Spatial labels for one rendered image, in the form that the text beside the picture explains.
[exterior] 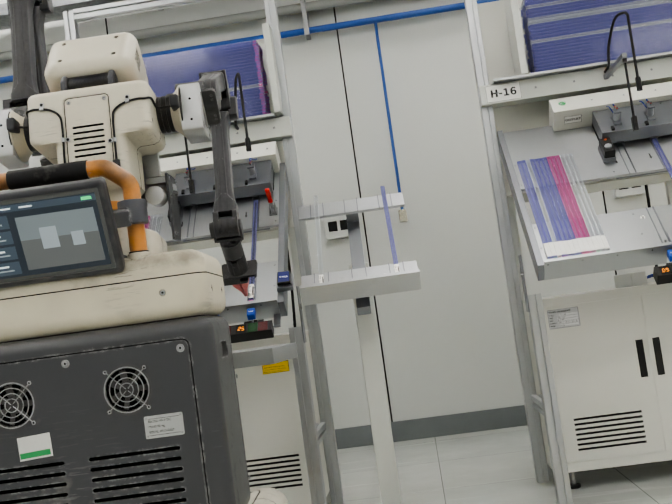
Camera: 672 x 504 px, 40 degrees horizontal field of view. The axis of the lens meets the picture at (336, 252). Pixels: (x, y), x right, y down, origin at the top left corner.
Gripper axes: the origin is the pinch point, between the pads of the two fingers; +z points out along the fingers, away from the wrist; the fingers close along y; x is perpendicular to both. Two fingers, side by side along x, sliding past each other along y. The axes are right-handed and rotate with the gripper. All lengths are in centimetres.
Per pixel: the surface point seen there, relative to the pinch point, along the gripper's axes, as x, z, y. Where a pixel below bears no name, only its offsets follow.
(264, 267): -20.6, 8.7, -3.0
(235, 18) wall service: -243, 27, 22
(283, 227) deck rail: -37.5, 7.2, -9.2
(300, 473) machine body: 12, 70, -3
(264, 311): -2.9, 10.9, -3.0
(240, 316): -2.9, 11.6, 4.4
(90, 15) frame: -119, -40, 54
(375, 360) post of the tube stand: 4.2, 30.9, -33.4
